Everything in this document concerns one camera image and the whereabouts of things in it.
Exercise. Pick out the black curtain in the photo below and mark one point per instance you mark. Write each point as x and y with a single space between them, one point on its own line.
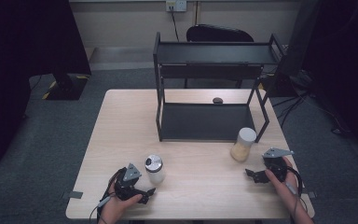
18 62
348 46

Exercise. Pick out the black stand base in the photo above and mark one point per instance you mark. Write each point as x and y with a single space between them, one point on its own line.
68 88

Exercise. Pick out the person's right hand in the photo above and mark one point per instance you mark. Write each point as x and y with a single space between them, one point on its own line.
289 189

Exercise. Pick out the black chair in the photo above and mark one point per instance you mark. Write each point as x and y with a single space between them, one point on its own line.
217 32

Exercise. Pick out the wall conduit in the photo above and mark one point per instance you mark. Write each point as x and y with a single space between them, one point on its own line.
196 12

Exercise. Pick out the grey tape piece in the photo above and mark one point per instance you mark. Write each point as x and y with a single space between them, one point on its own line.
73 195
310 194

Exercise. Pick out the small dark round object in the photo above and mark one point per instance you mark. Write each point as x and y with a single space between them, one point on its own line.
217 100

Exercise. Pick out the yellow powder jar white lid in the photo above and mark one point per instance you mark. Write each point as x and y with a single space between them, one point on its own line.
242 146

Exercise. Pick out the white wall socket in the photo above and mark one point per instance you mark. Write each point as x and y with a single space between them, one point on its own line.
176 5

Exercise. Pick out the glass salt jar silver lid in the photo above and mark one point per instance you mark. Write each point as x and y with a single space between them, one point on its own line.
155 171

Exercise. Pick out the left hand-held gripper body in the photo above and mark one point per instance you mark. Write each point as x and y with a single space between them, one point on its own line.
126 186

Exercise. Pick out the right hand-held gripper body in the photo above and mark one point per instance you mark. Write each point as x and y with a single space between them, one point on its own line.
275 165

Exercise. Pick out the person's left hand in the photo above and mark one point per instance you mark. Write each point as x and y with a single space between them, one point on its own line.
113 208

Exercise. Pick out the black metal two-tier rack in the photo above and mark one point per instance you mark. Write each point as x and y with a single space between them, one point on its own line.
211 53

